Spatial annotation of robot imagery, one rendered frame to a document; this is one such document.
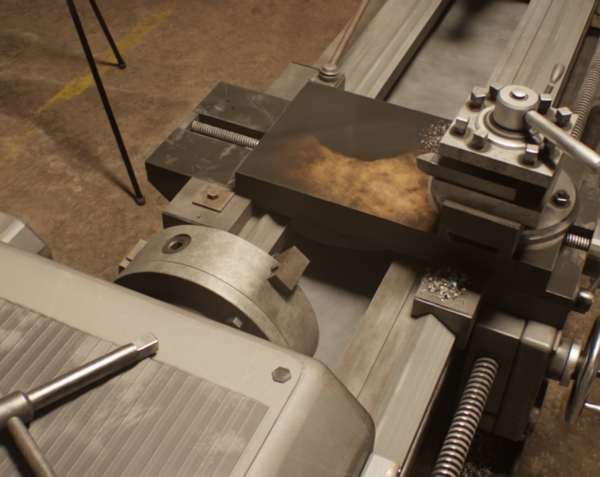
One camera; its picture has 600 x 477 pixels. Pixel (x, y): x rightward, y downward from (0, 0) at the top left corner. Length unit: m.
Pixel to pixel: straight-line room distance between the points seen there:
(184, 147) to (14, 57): 2.10
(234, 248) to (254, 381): 0.31
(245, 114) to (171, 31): 2.03
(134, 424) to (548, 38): 1.69
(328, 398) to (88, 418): 0.19
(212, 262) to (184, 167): 0.68
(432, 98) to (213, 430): 1.54
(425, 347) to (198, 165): 0.56
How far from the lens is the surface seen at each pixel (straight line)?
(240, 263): 0.98
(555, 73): 1.63
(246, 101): 1.81
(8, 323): 0.78
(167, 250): 1.01
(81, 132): 3.24
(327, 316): 1.58
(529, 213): 1.32
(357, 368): 1.36
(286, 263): 0.99
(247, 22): 3.83
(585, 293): 1.77
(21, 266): 0.83
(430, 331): 1.41
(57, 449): 0.69
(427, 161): 1.33
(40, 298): 0.80
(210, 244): 1.00
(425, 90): 2.15
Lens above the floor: 1.91
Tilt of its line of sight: 43 degrees down
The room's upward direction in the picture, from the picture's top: 2 degrees clockwise
